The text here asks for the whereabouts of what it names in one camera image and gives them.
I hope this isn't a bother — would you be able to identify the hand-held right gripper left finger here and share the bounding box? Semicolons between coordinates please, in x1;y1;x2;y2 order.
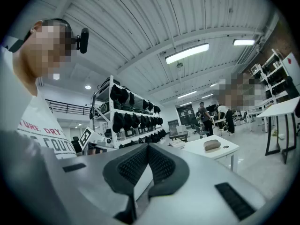
56;143;153;225

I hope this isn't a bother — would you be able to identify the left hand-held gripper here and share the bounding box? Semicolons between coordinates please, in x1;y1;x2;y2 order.
79;127;118;156

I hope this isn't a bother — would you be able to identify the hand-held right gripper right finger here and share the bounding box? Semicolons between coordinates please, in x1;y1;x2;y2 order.
135;143;268;225

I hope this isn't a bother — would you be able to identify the beige glasses case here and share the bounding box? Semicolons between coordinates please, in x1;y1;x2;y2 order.
203;139;222;151

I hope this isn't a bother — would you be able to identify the grey cover book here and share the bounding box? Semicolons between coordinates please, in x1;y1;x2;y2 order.
168;139;186;149

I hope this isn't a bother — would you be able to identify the row of black bags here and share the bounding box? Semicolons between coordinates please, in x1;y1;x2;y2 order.
110;84;167;147

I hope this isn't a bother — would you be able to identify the small dark metal table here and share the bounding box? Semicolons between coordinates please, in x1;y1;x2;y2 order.
169;129;188;143

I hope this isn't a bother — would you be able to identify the black metal railing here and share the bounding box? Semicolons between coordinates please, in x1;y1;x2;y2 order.
45;98;92;116

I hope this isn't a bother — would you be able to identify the grey cabinet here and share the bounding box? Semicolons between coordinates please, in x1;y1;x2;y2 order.
167;119;180;133

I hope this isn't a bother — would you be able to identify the dark grey chair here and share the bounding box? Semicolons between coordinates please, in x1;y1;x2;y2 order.
193;124;210;139

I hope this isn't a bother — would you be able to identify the person's white printed shirt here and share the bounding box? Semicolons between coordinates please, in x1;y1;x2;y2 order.
0;47;78;160

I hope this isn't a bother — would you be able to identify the dark double door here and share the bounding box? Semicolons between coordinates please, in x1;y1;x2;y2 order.
176;104;195;126

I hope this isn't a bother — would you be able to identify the white shelving rack with bags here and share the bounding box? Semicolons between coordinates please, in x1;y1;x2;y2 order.
90;75;168;150

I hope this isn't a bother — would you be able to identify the person's head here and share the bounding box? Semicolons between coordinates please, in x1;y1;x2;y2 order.
13;19;78;97

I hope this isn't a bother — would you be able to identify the white table with black legs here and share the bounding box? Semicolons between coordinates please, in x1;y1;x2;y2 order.
256;96;300;165

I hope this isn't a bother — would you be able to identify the white storage rack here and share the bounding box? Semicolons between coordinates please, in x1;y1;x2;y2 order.
249;48;300;107

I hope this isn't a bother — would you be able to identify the black head-worn camera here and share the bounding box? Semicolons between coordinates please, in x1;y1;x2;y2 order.
71;28;90;54

